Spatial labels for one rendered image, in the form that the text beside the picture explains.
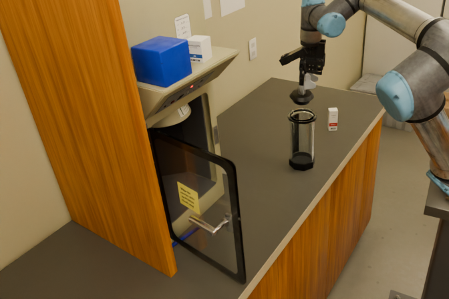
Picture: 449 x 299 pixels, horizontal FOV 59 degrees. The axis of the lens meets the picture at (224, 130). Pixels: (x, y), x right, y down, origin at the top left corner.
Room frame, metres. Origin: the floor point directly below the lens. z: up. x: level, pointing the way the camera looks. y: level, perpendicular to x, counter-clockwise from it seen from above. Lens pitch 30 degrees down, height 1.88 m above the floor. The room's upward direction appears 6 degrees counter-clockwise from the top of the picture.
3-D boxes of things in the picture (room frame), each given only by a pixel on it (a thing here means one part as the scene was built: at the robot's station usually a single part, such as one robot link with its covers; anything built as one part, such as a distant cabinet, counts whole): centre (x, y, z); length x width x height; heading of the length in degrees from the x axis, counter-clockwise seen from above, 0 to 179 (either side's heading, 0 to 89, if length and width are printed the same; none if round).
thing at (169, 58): (0.94, 0.13, 1.56); 0.10 x 0.10 x 0.09; 51
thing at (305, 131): (1.31, -0.30, 1.06); 0.11 x 0.11 x 0.21
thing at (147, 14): (1.13, 0.22, 1.33); 0.32 x 0.25 x 0.77; 141
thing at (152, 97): (1.01, 0.08, 1.46); 0.32 x 0.11 x 0.10; 141
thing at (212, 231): (0.74, 0.06, 1.20); 0.10 x 0.05 x 0.03; 45
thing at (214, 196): (0.81, 0.10, 1.19); 0.30 x 0.01 x 0.40; 45
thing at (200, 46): (1.05, 0.05, 1.54); 0.05 x 0.05 x 0.06; 59
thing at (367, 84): (3.20, -1.52, 0.17); 0.60 x 0.42 x 0.33; 49
